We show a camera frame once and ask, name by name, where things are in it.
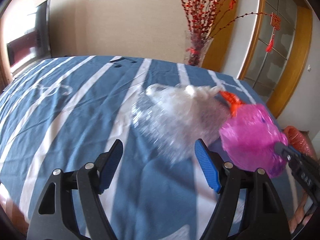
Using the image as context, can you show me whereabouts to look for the purple plastic bag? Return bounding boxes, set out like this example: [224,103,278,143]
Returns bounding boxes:
[219,104,288,178]

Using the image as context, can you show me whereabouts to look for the red plastic bag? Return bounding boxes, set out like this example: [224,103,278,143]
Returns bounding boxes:
[219,91,246,117]

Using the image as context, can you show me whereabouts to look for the white plastic bag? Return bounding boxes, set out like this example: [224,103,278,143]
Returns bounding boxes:
[132,83,231,164]

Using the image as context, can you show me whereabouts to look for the red-lined plastic trash basket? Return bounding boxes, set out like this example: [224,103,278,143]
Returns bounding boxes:
[283,126,318,160]

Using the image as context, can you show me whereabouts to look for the right hand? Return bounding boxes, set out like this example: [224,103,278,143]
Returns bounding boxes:
[289,192,312,233]

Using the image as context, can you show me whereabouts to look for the blue white striped tablecloth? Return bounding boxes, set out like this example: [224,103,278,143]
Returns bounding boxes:
[0,55,301,240]

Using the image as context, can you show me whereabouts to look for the frosted glass sliding door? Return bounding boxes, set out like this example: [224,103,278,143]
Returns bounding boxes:
[239,0,313,118]

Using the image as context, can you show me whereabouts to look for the red Chinese knot ornament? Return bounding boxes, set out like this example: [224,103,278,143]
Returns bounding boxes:
[265,12,281,53]

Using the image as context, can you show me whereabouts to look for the glass vase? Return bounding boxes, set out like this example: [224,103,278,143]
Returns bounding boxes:
[184,31,213,67]

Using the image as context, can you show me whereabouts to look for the black television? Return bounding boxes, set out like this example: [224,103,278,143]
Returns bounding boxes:
[5,0,52,75]

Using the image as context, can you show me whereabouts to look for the red berry branches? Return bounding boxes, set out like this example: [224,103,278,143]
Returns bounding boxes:
[165,0,271,55]

